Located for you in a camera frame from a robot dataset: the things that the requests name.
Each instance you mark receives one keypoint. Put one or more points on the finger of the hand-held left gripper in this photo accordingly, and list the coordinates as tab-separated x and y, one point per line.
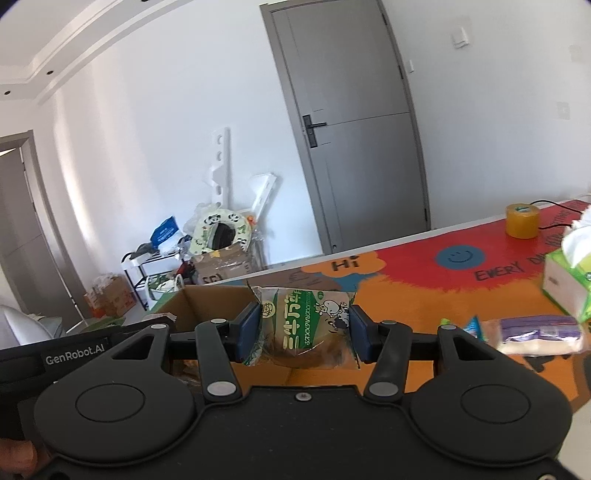
141	326

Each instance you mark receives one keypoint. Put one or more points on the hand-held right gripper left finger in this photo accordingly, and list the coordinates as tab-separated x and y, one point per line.
249	332

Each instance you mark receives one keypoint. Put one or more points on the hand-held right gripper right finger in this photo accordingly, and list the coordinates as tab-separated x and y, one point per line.
362	334

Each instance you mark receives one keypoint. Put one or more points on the brown cardboard box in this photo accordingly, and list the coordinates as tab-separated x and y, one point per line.
207	304

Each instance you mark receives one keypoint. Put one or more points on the green white bread packet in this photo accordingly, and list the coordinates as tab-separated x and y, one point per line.
304	323

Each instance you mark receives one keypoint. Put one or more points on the person's left hand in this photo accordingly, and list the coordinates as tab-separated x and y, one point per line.
16	459

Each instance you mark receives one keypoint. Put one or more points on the orange printed carton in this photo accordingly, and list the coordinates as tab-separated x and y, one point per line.
113	295

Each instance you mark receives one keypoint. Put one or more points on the black shoe rack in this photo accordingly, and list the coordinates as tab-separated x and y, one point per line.
138	272

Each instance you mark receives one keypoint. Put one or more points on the grey sofa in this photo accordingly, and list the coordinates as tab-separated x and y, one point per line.
27	327

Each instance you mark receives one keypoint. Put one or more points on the open cardboard box on floor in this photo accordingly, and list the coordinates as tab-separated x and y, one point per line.
226	265

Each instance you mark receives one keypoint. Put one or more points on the colourful cartoon table mat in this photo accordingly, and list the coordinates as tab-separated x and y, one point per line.
438	286

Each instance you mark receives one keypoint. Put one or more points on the blue plastic bag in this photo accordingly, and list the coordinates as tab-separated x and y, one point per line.
164	230

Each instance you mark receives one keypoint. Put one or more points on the teal snack packet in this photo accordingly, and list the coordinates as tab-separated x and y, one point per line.
473	327

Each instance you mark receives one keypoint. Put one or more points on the grey side door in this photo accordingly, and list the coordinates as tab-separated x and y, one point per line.
32	240

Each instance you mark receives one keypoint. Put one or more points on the short white foam piece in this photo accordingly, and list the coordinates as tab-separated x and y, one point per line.
264	198

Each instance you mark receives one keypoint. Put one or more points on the tall white foam piece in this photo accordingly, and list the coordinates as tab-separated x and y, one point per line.
220	166

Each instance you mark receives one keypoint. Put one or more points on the bread loaf bag purple label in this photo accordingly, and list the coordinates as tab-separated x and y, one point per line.
535	334

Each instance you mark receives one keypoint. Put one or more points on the brown tape roll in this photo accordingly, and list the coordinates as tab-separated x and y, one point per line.
521	221

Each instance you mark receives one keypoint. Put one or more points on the green tissue box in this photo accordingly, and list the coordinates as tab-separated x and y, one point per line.
570	272

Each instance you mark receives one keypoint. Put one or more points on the white wall socket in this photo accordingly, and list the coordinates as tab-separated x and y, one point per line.
562	110

